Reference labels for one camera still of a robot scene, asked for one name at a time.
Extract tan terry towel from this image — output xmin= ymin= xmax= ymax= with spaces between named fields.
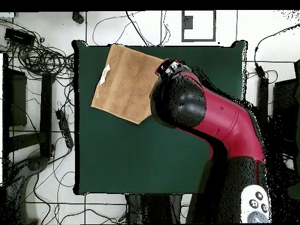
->
xmin=90 ymin=43 xmax=165 ymax=125

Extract dark green table cloth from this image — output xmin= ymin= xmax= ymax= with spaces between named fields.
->
xmin=71 ymin=40 xmax=248 ymax=196

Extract small black round device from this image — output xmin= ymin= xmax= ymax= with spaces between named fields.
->
xmin=71 ymin=11 xmax=85 ymax=25

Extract black power strip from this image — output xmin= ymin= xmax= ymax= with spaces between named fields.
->
xmin=55 ymin=109 xmax=74 ymax=149

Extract black adapter box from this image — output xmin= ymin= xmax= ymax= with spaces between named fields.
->
xmin=4 ymin=28 xmax=36 ymax=47

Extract dark grey stand base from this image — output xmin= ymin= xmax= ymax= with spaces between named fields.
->
xmin=4 ymin=155 xmax=50 ymax=225

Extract thin looped black cable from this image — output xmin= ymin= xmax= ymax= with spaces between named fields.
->
xmin=92 ymin=10 xmax=171 ymax=47

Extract grey square frame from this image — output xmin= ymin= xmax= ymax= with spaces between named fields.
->
xmin=181 ymin=10 xmax=217 ymax=43

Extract black cable with plug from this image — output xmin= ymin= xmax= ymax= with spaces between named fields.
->
xmin=254 ymin=23 xmax=300 ymax=80

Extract black frame stand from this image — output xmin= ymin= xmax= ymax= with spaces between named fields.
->
xmin=256 ymin=60 xmax=300 ymax=170
xmin=2 ymin=53 xmax=56 ymax=161

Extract tangled black cables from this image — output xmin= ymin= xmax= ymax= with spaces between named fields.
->
xmin=0 ymin=18 xmax=75 ymax=81

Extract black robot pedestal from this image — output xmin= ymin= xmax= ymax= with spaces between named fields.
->
xmin=126 ymin=194 xmax=183 ymax=224

